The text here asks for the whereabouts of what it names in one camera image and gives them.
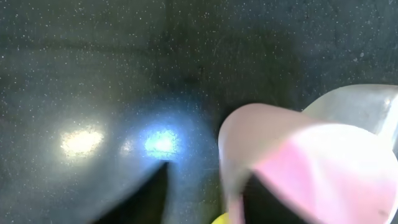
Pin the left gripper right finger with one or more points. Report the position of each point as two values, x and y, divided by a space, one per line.
264 208

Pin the pink cup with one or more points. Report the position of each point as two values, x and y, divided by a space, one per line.
311 161

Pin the grey cup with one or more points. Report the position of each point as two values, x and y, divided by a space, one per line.
351 105

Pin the yellow cup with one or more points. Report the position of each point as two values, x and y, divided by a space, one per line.
221 220

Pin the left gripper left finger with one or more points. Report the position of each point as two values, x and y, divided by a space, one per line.
146 199

